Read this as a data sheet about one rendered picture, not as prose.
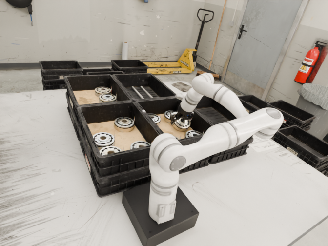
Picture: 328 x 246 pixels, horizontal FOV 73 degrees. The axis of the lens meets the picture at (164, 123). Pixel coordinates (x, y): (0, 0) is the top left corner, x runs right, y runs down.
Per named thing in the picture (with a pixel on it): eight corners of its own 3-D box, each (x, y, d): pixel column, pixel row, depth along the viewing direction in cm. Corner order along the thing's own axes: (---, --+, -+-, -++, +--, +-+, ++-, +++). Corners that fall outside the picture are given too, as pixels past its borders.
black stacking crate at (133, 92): (175, 112, 143) (178, 97, 137) (132, 119, 129) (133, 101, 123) (149, 87, 171) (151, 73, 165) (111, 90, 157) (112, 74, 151)
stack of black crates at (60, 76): (78, 94, 286) (77, 59, 263) (84, 105, 265) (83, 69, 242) (44, 97, 266) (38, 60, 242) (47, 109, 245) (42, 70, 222)
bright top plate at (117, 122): (137, 126, 115) (137, 125, 115) (118, 129, 110) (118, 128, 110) (129, 116, 122) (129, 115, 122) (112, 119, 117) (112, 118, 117)
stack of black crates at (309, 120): (298, 152, 249) (319, 117, 226) (280, 159, 233) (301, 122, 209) (267, 132, 279) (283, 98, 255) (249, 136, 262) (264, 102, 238)
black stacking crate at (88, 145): (164, 164, 101) (168, 144, 95) (98, 181, 86) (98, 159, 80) (132, 119, 129) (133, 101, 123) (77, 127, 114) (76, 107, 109)
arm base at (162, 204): (177, 217, 82) (183, 184, 73) (153, 225, 78) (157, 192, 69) (166, 197, 89) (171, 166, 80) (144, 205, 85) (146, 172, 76)
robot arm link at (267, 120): (291, 118, 80) (238, 136, 70) (278, 135, 87) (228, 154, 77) (273, 102, 85) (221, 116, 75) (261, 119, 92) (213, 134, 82)
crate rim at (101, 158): (168, 148, 96) (169, 143, 94) (98, 163, 81) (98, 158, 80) (133, 104, 124) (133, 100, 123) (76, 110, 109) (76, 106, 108)
